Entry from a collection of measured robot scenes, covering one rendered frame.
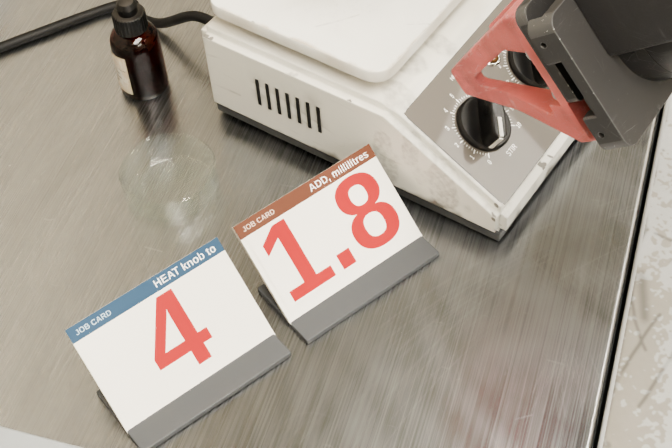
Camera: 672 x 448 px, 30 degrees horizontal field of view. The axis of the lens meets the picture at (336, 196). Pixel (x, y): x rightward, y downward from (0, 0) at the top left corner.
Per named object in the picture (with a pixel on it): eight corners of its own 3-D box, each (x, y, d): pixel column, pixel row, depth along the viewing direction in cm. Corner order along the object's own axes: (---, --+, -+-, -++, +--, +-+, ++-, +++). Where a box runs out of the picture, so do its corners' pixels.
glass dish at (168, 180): (111, 221, 71) (104, 196, 69) (143, 151, 74) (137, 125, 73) (204, 236, 70) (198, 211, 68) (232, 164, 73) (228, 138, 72)
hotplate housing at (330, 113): (609, 105, 75) (625, 1, 69) (500, 252, 68) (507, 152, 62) (305, -18, 84) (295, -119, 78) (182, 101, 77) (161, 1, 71)
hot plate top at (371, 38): (495, -33, 71) (496, -45, 71) (377, 94, 65) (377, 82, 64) (323, -99, 76) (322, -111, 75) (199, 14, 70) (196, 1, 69)
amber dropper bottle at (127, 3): (170, 67, 79) (152, -20, 74) (167, 101, 77) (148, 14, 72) (123, 70, 79) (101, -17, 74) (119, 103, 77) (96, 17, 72)
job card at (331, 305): (440, 256, 68) (440, 207, 65) (307, 345, 65) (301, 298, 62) (369, 191, 71) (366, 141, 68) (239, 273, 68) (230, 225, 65)
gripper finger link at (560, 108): (393, 51, 56) (548, 3, 48) (474, -38, 60) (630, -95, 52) (473, 167, 58) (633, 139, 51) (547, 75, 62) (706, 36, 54)
